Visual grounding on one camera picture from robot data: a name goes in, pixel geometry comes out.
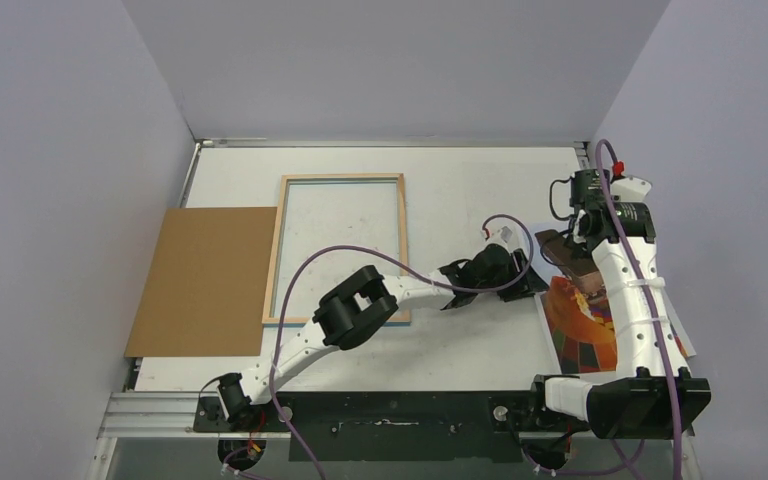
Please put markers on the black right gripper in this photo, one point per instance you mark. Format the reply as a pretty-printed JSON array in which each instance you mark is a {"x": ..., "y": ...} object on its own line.
[{"x": 576, "y": 240}]

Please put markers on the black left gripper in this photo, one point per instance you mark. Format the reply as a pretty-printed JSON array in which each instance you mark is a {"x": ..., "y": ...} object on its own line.
[{"x": 526, "y": 287}]

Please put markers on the blue wooden picture frame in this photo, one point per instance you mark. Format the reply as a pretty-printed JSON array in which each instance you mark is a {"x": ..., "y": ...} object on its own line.
[{"x": 316, "y": 211}]

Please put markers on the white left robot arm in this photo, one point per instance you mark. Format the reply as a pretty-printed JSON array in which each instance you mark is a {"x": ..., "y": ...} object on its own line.
[{"x": 354, "y": 310}]

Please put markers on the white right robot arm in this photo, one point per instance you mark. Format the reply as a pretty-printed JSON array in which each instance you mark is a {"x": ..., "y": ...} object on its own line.
[{"x": 653, "y": 394}]

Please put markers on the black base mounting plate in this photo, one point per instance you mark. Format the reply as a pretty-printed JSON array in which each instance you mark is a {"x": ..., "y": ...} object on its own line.
[{"x": 359, "y": 444}]

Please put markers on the brown cardboard backing board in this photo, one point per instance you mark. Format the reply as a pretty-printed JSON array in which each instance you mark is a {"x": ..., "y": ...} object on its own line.
[{"x": 204, "y": 293}]

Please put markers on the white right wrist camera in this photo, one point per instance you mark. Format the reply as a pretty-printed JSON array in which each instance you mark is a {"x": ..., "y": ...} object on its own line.
[{"x": 630, "y": 189}]

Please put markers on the aluminium front rail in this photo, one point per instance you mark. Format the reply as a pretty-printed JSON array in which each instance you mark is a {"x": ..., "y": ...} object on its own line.
[{"x": 178, "y": 415}]

